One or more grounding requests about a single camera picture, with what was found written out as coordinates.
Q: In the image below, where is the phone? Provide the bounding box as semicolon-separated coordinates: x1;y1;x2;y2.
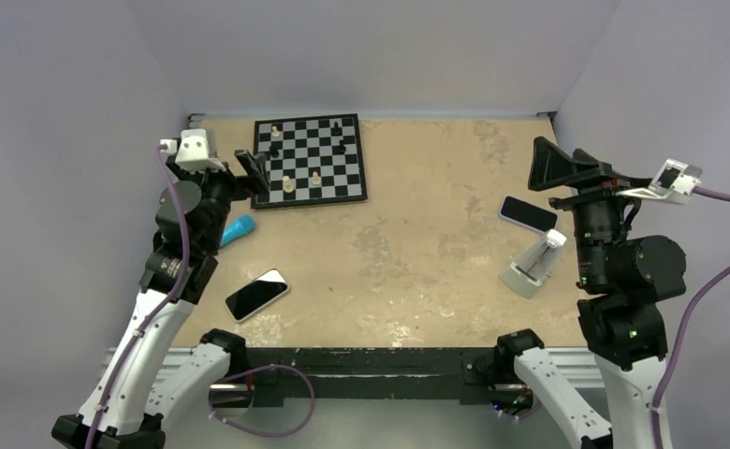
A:
225;268;290;323
498;196;558;234

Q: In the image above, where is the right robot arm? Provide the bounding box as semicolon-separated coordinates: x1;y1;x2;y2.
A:
493;137;686;448

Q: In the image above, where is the phone in lilac case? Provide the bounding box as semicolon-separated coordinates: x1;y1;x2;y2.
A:
498;196;558;234

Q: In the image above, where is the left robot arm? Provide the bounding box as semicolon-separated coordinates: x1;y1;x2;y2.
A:
51;147;268;448

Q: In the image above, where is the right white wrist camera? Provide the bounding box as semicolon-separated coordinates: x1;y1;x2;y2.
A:
618;158;703;205

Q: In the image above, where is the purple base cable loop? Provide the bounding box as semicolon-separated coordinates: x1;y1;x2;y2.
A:
207;363;316;439

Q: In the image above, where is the white chess piece front left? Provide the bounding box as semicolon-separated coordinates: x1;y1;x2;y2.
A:
282;176;295;194

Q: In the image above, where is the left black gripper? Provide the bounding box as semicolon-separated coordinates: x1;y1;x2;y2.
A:
166;149;267;252

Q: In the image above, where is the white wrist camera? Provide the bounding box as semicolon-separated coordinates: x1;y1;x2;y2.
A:
159;128;226;173
618;158;703;205

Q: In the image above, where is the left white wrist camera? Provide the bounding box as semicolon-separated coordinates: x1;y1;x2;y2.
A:
159;128;226;173

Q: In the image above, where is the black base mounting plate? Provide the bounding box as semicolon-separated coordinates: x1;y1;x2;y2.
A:
222;347;534;414

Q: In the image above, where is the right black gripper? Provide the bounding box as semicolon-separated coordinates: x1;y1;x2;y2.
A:
529;134;655;284

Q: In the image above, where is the black chess piece back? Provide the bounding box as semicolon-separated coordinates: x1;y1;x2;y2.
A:
331;122;343;137

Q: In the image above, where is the black white chessboard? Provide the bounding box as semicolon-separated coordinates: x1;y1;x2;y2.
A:
251;113;368;210

